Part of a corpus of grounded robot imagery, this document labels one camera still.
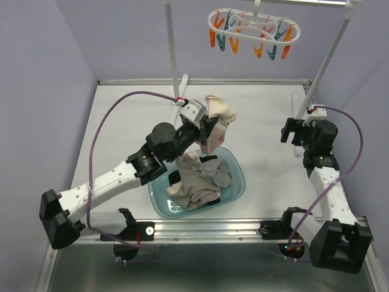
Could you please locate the pink underwear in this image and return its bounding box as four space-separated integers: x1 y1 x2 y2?
201 95 236 155

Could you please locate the black underwear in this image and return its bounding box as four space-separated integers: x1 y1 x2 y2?
168 154 221 206

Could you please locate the dark grey underwear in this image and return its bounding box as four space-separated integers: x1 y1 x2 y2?
193 158 232 189

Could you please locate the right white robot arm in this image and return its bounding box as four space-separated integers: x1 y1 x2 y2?
280 118 373 274

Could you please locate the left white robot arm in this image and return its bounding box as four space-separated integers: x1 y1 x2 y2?
39 116 218 249

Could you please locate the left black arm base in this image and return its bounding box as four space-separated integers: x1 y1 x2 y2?
111 208 156 264

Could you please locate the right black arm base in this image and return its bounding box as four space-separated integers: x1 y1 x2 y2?
258 219 309 263

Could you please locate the white clip hanger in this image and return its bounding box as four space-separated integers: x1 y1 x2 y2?
207 1 301 61

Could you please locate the teal plastic basin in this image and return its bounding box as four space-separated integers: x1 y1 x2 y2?
148 147 246 219

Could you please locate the white drying rack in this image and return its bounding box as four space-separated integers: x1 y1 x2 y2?
164 1 362 119

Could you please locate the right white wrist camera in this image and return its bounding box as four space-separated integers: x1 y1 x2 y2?
303 104 327 127

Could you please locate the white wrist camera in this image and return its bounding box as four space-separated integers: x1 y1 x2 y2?
303 104 327 127
176 97 207 123

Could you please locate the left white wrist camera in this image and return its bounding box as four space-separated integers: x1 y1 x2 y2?
176 97 207 123

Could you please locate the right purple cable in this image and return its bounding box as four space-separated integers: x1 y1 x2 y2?
264 106 364 263

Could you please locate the aluminium mounting rail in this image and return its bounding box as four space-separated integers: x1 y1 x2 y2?
48 215 373 244

